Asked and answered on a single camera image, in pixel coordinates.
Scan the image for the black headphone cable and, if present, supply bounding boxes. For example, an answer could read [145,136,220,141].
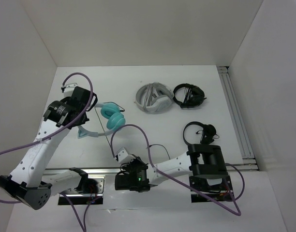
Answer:
[148,144,172,160]

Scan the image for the teal white cat-ear headphones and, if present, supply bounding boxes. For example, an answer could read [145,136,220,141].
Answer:
[77,102,126,139]

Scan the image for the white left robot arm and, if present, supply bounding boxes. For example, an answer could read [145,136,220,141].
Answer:
[0,85,98,210]

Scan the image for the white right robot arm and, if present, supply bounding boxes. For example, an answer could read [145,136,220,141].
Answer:
[115,145,231,199]

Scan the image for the white grey gaming headset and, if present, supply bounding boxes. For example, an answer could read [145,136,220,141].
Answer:
[135,82,174,114]

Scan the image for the thin black headset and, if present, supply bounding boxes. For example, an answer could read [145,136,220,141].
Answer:
[182,121,219,145]

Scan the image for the black gaming headset with mic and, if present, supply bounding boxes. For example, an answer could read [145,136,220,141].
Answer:
[173,83,206,109]

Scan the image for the aluminium right side rails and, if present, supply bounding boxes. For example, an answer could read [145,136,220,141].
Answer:
[217,66,259,171]

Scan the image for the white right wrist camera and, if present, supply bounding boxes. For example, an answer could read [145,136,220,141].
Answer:
[116,147,134,164]

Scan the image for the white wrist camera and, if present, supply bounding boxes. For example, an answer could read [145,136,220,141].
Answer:
[61,83,78,95]
[116,147,134,164]

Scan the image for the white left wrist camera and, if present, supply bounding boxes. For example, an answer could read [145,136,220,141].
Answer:
[61,83,78,95]

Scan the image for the aluminium table edge rail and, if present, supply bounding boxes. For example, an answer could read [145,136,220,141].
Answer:
[43,166,194,178]

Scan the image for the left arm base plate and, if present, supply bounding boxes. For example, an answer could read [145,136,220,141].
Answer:
[63,174,105,205]

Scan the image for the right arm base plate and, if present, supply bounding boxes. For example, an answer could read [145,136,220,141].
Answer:
[189,176,233,202]

